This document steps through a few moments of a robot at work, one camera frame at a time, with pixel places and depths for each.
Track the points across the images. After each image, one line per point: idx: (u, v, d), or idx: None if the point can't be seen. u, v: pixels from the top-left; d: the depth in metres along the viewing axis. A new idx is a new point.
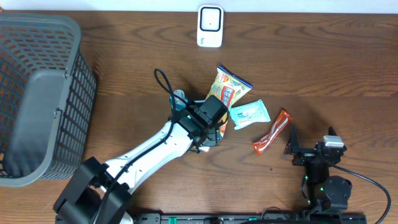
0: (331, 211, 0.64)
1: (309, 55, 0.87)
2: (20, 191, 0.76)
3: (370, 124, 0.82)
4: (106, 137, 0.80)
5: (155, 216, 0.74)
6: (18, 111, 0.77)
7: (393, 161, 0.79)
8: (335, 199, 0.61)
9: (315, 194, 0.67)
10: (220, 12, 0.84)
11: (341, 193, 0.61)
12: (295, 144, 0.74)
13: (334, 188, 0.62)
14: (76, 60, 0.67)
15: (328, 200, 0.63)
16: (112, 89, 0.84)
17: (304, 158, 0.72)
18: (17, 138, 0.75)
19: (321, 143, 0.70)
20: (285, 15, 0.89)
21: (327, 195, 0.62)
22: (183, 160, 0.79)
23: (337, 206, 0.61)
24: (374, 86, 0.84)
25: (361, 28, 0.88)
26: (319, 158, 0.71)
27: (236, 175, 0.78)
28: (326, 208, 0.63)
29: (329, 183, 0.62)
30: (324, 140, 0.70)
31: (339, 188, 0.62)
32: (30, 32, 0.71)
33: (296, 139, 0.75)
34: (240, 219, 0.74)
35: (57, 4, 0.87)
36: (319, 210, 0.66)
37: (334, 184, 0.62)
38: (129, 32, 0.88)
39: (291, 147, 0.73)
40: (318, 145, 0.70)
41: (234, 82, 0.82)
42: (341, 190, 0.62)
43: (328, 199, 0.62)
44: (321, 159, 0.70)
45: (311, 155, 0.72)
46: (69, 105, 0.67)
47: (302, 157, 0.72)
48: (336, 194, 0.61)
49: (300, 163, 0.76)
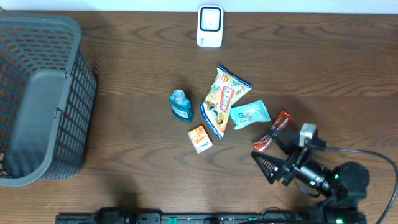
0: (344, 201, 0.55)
1: (309, 55, 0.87)
2: (20, 191, 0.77)
3: (370, 124, 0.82)
4: (106, 137, 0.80)
5: (155, 215, 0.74)
6: (18, 112, 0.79)
7: (393, 160, 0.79)
8: (352, 187, 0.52)
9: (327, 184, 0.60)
10: (220, 12, 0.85)
11: (359, 179, 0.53)
12: (282, 161, 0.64)
13: (351, 174, 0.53)
14: (76, 60, 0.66)
15: (342, 190, 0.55)
16: (112, 89, 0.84)
17: (296, 167, 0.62)
18: (17, 138, 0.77)
19: (308, 144, 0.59)
20: (284, 15, 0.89)
21: (343, 183, 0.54)
22: (183, 160, 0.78)
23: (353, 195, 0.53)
24: (374, 86, 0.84)
25: (360, 28, 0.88)
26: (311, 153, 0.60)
27: (237, 175, 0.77)
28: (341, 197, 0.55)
29: (345, 168, 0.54)
30: (306, 138, 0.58)
31: (356, 174, 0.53)
32: (30, 32, 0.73)
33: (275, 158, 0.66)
34: (240, 219, 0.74)
35: (58, 4, 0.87)
36: (334, 201, 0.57)
37: (352, 171, 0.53)
38: (129, 32, 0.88)
39: (282, 168, 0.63)
40: (306, 147, 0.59)
41: (234, 82, 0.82)
42: (357, 177, 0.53)
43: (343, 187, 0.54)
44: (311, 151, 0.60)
45: (298, 158, 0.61)
46: (69, 105, 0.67)
47: (295, 167, 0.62)
48: (354, 182, 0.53)
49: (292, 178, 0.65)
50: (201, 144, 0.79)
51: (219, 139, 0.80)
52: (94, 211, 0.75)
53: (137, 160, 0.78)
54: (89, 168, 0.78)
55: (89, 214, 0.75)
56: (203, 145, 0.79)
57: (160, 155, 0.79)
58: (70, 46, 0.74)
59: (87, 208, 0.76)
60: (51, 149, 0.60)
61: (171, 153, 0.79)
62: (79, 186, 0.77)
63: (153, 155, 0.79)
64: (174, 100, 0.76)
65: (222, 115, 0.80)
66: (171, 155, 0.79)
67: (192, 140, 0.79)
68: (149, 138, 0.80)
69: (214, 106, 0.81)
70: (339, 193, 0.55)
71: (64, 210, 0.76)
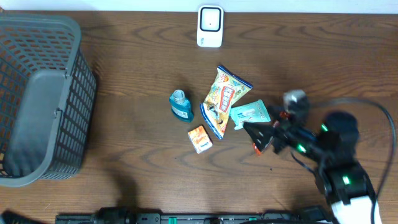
0: (343, 149, 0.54)
1: (309, 55, 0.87)
2: (20, 191, 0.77)
3: (370, 124, 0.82)
4: (106, 137, 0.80)
5: (155, 216, 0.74)
6: (18, 112, 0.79)
7: (393, 161, 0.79)
8: (343, 130, 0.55)
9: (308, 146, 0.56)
10: (220, 12, 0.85)
11: (348, 122, 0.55)
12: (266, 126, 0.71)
13: (335, 120, 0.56)
14: (76, 60, 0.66)
15: (334, 137, 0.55)
16: (112, 89, 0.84)
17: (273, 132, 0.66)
18: (17, 138, 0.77)
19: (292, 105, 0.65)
20: (285, 15, 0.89)
21: (333, 130, 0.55)
22: (183, 160, 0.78)
23: (349, 140, 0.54)
24: (374, 86, 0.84)
25: (360, 28, 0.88)
26: (298, 116, 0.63)
27: (236, 175, 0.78)
28: (337, 147, 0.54)
29: (331, 119, 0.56)
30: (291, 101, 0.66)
31: (341, 119, 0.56)
32: (30, 32, 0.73)
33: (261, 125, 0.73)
34: (240, 219, 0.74)
35: (58, 4, 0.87)
36: (333, 156, 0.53)
37: (339, 121, 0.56)
38: (129, 32, 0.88)
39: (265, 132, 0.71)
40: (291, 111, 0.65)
41: (234, 83, 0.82)
42: (342, 120, 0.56)
43: (335, 134, 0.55)
44: (298, 116, 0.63)
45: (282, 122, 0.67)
46: (69, 105, 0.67)
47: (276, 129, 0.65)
48: (343, 125, 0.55)
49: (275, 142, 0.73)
50: (201, 144, 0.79)
51: (219, 139, 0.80)
52: (94, 211, 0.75)
53: (137, 160, 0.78)
54: (89, 168, 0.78)
55: (89, 214, 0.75)
56: (203, 145, 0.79)
57: (160, 155, 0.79)
58: (70, 46, 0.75)
59: (87, 208, 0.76)
60: (51, 149, 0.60)
61: (171, 153, 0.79)
62: (79, 186, 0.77)
63: (153, 155, 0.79)
64: (174, 100, 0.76)
65: (222, 115, 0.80)
66: (171, 155, 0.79)
67: (192, 140, 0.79)
68: (149, 139, 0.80)
69: (214, 106, 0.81)
70: (332, 143, 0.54)
71: (65, 210, 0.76)
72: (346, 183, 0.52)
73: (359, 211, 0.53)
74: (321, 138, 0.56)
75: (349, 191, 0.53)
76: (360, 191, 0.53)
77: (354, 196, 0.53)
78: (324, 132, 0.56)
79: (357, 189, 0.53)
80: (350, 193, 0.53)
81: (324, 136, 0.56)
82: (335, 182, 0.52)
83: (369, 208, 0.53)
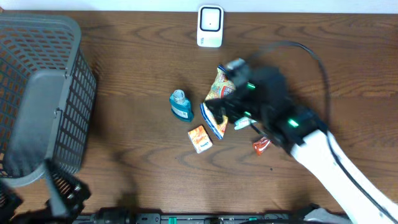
0: (273, 96, 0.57)
1: (308, 54, 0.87)
2: (20, 191, 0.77)
3: (370, 124, 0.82)
4: (106, 137, 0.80)
5: (155, 215, 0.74)
6: (18, 112, 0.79)
7: (393, 161, 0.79)
8: (265, 81, 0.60)
9: (249, 106, 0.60)
10: (220, 12, 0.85)
11: (265, 73, 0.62)
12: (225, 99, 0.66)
13: (259, 74, 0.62)
14: (76, 60, 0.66)
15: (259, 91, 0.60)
16: (112, 89, 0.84)
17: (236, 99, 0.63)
18: (17, 138, 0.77)
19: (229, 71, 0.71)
20: (285, 15, 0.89)
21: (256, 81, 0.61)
22: (183, 160, 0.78)
23: (275, 86, 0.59)
24: (374, 86, 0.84)
25: (360, 28, 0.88)
26: (239, 81, 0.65)
27: (236, 175, 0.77)
28: (272, 95, 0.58)
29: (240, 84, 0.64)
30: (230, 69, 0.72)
31: (265, 72, 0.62)
32: (30, 32, 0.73)
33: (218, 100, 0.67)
34: (240, 219, 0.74)
35: (58, 4, 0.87)
36: (271, 108, 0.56)
37: (268, 71, 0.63)
38: (129, 32, 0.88)
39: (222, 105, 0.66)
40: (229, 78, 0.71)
41: None
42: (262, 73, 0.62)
43: (260, 84, 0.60)
44: (240, 83, 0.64)
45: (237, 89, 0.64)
46: (69, 105, 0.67)
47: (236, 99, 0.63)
48: (260, 74, 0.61)
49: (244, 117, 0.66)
50: (201, 144, 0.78)
51: (219, 139, 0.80)
52: (94, 211, 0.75)
53: (137, 160, 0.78)
54: (89, 168, 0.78)
55: (89, 214, 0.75)
56: (203, 145, 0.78)
57: (160, 155, 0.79)
58: (70, 46, 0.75)
59: (87, 208, 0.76)
60: (51, 149, 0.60)
61: (171, 153, 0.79)
62: None
63: (153, 155, 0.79)
64: (174, 100, 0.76)
65: None
66: (171, 155, 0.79)
67: (192, 140, 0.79)
68: (149, 138, 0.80)
69: None
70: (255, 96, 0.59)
71: None
72: (295, 126, 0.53)
73: (317, 149, 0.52)
74: (254, 94, 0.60)
75: (303, 131, 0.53)
76: (311, 127, 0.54)
77: (307, 135, 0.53)
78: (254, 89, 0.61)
79: (308, 125, 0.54)
80: (302, 133, 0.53)
81: (256, 90, 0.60)
82: (282, 129, 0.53)
83: (325, 143, 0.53)
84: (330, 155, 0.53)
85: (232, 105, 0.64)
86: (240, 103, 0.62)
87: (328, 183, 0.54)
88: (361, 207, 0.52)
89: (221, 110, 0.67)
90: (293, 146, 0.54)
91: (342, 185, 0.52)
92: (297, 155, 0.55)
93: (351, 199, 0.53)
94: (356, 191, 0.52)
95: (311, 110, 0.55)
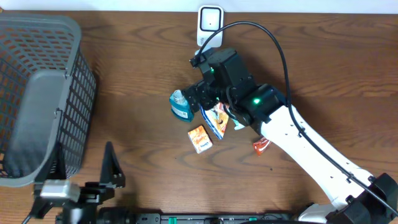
0: (234, 78, 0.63)
1: (308, 54, 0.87)
2: (20, 191, 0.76)
3: (369, 124, 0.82)
4: (106, 137, 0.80)
5: (155, 215, 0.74)
6: (18, 112, 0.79)
7: (393, 160, 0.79)
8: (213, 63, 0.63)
9: (217, 90, 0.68)
10: (219, 12, 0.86)
11: (226, 53, 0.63)
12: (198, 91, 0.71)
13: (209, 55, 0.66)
14: (76, 60, 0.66)
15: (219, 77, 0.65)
16: (112, 89, 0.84)
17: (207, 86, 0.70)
18: (17, 138, 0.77)
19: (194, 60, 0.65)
20: (285, 15, 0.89)
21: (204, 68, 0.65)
22: (183, 160, 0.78)
23: (231, 65, 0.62)
24: (374, 86, 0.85)
25: (360, 28, 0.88)
26: (205, 69, 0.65)
27: (236, 175, 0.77)
28: (231, 77, 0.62)
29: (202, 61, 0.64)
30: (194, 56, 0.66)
31: (227, 53, 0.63)
32: (30, 32, 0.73)
33: (190, 91, 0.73)
34: (240, 219, 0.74)
35: (58, 4, 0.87)
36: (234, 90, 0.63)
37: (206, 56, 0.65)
38: (129, 32, 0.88)
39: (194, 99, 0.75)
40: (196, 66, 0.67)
41: None
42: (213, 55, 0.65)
43: (220, 67, 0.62)
44: (207, 70, 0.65)
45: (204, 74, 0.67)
46: (69, 105, 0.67)
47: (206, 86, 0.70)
48: (215, 56, 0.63)
49: (216, 103, 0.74)
50: (201, 144, 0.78)
51: (219, 139, 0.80)
52: None
53: (137, 160, 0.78)
54: (89, 168, 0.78)
55: None
56: (203, 145, 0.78)
57: (160, 155, 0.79)
58: (70, 46, 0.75)
59: None
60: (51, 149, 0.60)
61: (171, 153, 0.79)
62: None
63: (153, 155, 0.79)
64: (174, 100, 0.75)
65: (222, 115, 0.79)
66: (171, 155, 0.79)
67: (192, 140, 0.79)
68: (149, 138, 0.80)
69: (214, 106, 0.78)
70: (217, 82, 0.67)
71: None
72: (257, 103, 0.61)
73: (282, 121, 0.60)
74: (217, 77, 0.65)
75: (265, 107, 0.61)
76: (273, 103, 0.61)
77: (270, 112, 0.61)
78: (215, 72, 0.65)
79: (270, 101, 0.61)
80: (266, 110, 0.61)
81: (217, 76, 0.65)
82: (249, 108, 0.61)
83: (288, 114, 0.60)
84: (291, 125, 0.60)
85: (202, 91, 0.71)
86: (210, 88, 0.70)
87: (298, 153, 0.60)
88: (333, 175, 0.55)
89: (192, 97, 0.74)
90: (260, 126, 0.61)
91: (308, 153, 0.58)
92: (267, 133, 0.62)
93: (323, 168, 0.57)
94: (324, 160, 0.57)
95: (266, 84, 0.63)
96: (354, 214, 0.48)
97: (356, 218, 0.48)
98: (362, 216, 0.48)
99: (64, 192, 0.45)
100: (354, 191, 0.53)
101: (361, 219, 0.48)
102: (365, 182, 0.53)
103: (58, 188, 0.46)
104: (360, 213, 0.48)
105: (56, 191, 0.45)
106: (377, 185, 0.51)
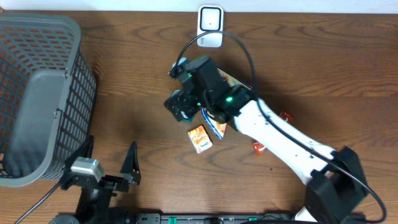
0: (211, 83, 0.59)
1: (309, 54, 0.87)
2: (20, 191, 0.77)
3: (369, 124, 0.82)
4: (106, 137, 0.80)
5: (155, 216, 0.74)
6: (18, 111, 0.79)
7: (393, 160, 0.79)
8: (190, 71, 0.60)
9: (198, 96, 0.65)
10: (220, 12, 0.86)
11: (202, 61, 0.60)
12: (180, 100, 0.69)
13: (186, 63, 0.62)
14: (76, 60, 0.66)
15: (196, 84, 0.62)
16: (112, 89, 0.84)
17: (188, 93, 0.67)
18: (17, 138, 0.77)
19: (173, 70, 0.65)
20: (285, 15, 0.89)
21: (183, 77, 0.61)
22: (183, 160, 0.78)
23: (208, 71, 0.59)
24: (374, 86, 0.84)
25: (360, 28, 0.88)
26: (184, 78, 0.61)
27: (237, 175, 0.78)
28: (208, 81, 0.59)
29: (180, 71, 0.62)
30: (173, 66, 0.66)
31: (202, 61, 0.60)
32: (30, 32, 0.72)
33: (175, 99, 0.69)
34: (240, 219, 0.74)
35: (58, 4, 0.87)
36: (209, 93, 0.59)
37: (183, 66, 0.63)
38: (129, 32, 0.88)
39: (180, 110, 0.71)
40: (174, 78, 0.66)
41: (234, 82, 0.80)
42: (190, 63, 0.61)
43: (196, 74, 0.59)
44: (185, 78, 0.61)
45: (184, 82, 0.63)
46: (69, 105, 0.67)
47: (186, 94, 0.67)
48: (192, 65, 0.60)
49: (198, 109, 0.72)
50: (201, 144, 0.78)
51: (219, 139, 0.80)
52: None
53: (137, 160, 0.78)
54: None
55: None
56: (203, 145, 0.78)
57: (160, 155, 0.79)
58: (70, 46, 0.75)
59: None
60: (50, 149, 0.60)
61: (171, 153, 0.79)
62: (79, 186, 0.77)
63: (153, 155, 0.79)
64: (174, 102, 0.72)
65: None
66: (171, 156, 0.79)
67: (192, 140, 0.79)
68: (149, 138, 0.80)
69: None
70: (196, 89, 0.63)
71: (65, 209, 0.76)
72: (230, 101, 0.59)
73: (252, 115, 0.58)
74: (194, 84, 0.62)
75: (237, 107, 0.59)
76: (247, 100, 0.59)
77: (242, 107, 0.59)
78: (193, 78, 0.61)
79: (243, 100, 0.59)
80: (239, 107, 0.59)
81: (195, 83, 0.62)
82: (222, 107, 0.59)
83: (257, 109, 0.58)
84: (260, 114, 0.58)
85: (185, 99, 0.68)
86: (191, 96, 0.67)
87: (266, 139, 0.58)
88: (298, 154, 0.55)
89: (176, 107, 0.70)
90: (234, 121, 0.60)
91: (275, 137, 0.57)
92: (238, 125, 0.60)
93: (288, 148, 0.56)
94: (290, 142, 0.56)
95: (238, 86, 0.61)
96: (318, 184, 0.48)
97: (320, 188, 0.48)
98: (325, 185, 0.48)
99: (91, 170, 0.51)
100: (318, 165, 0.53)
101: (326, 188, 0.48)
102: (328, 156, 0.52)
103: (86, 165, 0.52)
104: (324, 184, 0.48)
105: (86, 167, 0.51)
106: (339, 158, 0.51)
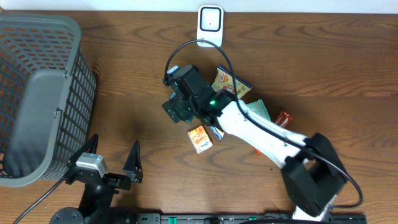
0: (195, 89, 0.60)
1: (309, 54, 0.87)
2: (21, 191, 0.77)
3: (369, 124, 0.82)
4: (106, 137, 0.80)
5: (155, 216, 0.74)
6: (18, 111, 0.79)
7: (393, 160, 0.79)
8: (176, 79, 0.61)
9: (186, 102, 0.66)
10: (220, 12, 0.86)
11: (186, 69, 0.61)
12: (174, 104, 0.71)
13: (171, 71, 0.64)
14: (76, 60, 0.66)
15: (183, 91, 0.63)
16: (112, 89, 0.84)
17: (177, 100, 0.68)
18: (17, 138, 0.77)
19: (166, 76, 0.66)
20: (285, 15, 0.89)
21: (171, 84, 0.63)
22: (183, 160, 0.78)
23: (191, 78, 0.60)
24: (374, 86, 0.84)
25: (361, 28, 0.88)
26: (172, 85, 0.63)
27: (237, 175, 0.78)
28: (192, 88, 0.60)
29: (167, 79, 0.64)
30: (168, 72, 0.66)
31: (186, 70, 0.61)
32: (30, 32, 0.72)
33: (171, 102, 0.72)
34: (240, 219, 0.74)
35: (58, 4, 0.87)
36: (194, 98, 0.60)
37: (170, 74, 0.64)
38: (129, 32, 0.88)
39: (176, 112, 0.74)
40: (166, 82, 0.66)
41: (234, 82, 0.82)
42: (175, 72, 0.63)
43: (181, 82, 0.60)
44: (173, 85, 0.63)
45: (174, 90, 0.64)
46: (69, 105, 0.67)
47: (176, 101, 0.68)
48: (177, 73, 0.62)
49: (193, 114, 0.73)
50: (201, 144, 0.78)
51: (219, 139, 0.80)
52: None
53: None
54: None
55: None
56: (203, 145, 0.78)
57: (160, 155, 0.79)
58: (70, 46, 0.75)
59: None
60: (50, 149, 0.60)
61: (171, 153, 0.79)
62: (79, 186, 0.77)
63: (153, 155, 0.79)
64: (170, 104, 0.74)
65: None
66: (171, 156, 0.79)
67: (192, 140, 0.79)
68: (149, 138, 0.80)
69: None
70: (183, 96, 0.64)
71: None
72: (213, 105, 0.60)
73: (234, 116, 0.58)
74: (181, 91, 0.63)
75: (219, 108, 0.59)
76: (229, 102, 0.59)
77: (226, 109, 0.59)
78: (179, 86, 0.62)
79: (226, 102, 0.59)
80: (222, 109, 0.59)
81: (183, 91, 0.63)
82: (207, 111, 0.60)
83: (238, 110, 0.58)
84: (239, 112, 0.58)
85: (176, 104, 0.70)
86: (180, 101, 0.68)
87: (246, 134, 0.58)
88: (273, 144, 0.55)
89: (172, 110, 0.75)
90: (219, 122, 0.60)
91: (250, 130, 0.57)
92: (222, 125, 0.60)
93: (264, 139, 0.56)
94: (265, 133, 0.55)
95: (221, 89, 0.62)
96: (290, 170, 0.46)
97: (293, 173, 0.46)
98: (298, 170, 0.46)
99: (95, 164, 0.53)
100: (291, 152, 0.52)
101: (298, 174, 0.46)
102: (299, 142, 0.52)
103: (90, 160, 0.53)
104: (296, 168, 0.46)
105: (89, 163, 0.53)
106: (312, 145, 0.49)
